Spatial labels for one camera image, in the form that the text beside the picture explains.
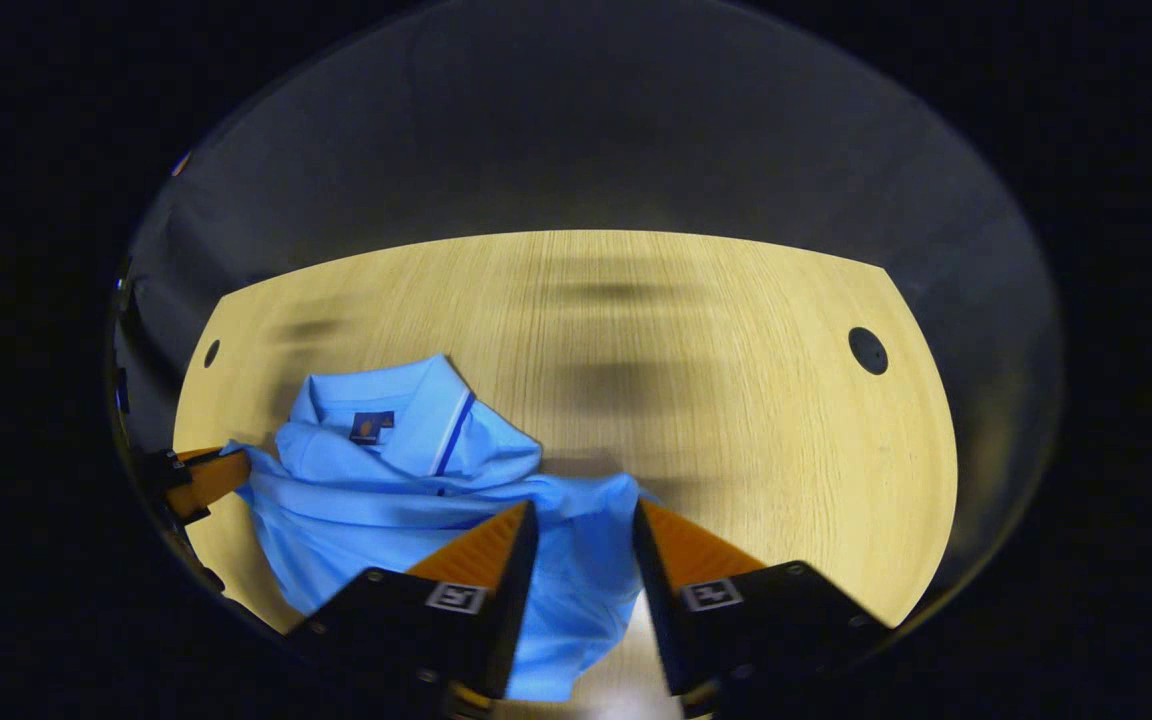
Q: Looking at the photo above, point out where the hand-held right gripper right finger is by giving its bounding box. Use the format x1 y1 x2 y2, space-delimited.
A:
632 498 893 719

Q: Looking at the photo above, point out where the light blue T-shirt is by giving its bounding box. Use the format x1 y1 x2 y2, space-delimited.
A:
220 353 651 704

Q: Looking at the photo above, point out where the black backdrop cloth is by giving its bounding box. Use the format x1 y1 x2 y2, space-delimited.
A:
106 0 1067 626

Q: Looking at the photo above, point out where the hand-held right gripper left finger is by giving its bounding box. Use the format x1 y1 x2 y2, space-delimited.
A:
286 500 541 719

